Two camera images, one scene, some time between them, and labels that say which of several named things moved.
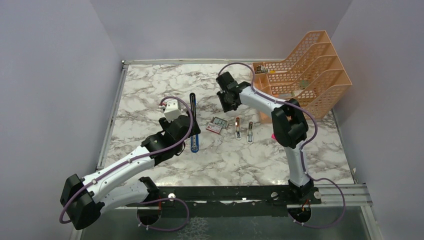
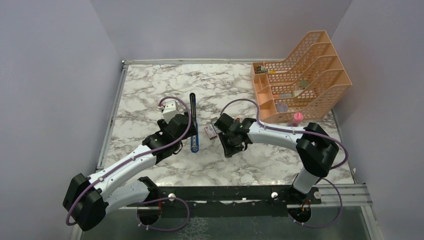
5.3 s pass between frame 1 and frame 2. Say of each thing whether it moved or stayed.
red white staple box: moved
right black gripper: moved
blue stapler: stayed
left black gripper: stayed
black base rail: stayed
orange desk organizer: stayed
